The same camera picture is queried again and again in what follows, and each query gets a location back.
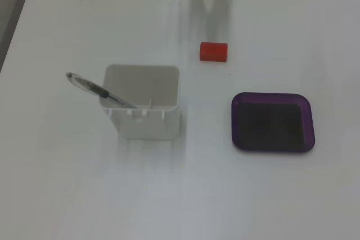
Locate white open plastic box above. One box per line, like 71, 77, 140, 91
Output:
98, 64, 181, 140

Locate clear black ballpoint pen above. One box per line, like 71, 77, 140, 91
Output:
65, 71, 138, 109

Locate purple tray with black mat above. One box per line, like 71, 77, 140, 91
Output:
231, 92, 316, 155

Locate red cube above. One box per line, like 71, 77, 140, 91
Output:
199, 42, 228, 62

